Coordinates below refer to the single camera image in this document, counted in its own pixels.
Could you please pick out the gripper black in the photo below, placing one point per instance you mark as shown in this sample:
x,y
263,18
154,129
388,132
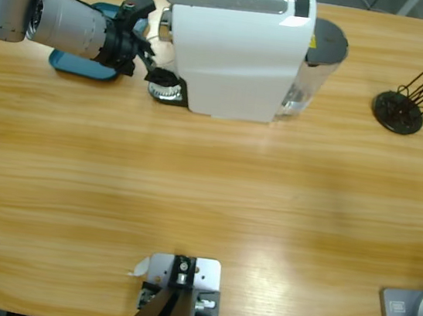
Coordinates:
x,y
119,46

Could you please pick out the clear drinking glass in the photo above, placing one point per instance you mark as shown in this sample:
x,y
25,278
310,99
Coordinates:
x,y
167,92

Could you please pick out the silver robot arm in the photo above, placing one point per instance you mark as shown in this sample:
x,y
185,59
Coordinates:
x,y
58,21

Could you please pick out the white capsule coffee machine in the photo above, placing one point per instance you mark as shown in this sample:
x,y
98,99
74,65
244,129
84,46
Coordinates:
x,y
228,59

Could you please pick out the metal grill drip tray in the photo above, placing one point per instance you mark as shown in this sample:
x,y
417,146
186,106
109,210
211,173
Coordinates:
x,y
180,102

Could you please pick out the teal plastic tray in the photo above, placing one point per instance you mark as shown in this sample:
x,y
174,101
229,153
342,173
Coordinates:
x,y
71,65

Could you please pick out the clear water tank dark lid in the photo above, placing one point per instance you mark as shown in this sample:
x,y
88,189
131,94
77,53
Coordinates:
x,y
328,41

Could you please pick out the white paper tab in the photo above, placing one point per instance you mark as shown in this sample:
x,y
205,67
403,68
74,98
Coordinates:
x,y
140,269

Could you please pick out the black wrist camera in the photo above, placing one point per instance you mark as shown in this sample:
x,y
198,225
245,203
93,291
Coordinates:
x,y
138,4

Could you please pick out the white metal frame leg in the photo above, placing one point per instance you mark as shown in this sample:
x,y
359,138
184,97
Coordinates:
x,y
407,6

